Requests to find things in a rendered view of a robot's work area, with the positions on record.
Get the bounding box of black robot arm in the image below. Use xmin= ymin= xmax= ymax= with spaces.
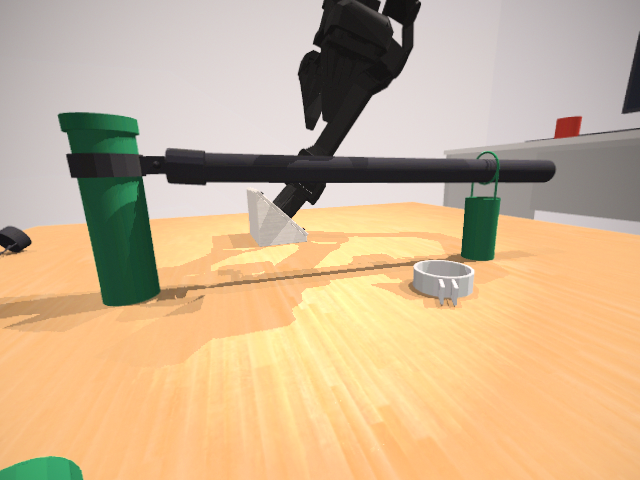
xmin=272 ymin=0 xmax=421 ymax=222

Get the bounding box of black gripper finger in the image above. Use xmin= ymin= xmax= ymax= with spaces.
xmin=299 ymin=71 xmax=322 ymax=131
xmin=321 ymin=35 xmax=380 ymax=124

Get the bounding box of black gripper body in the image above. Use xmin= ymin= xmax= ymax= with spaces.
xmin=298 ymin=0 xmax=394 ymax=79

